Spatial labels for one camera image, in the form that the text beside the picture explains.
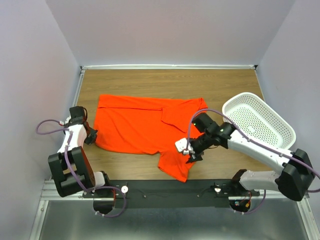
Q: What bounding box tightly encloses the left white knob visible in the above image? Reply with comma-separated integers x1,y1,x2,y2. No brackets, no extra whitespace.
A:
121,185,129,194

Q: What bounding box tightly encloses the white knob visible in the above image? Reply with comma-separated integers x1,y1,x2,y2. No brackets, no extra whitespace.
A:
121,185,129,194
214,184,222,193

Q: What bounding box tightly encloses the orange t shirt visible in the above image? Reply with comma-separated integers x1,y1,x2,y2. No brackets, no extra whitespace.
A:
93,94,208,183

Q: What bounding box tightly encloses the back aluminium edge strip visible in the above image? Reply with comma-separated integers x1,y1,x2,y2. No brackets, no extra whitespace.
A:
81,64,257,70

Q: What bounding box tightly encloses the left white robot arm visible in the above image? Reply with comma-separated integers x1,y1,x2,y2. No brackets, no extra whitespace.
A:
48,106,111,198

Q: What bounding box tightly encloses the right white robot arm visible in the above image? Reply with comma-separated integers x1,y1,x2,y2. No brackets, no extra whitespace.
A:
175,111,316,202

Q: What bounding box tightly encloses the left aluminium side rail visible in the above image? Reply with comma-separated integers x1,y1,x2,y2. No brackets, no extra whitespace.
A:
50,69,86,181

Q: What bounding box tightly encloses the aluminium frame rail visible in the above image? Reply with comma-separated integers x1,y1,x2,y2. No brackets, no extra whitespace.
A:
39,178,311,201

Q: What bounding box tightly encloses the right white knob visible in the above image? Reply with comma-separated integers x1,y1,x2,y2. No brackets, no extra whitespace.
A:
214,184,222,193

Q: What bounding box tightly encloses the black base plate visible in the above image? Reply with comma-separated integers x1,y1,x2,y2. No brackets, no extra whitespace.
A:
82,179,249,210

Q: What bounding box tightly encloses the white plastic basket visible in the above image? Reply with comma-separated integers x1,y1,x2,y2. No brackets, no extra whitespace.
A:
222,92,296,150

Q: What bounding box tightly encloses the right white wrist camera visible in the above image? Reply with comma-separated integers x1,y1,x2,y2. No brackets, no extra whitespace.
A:
175,138,195,155

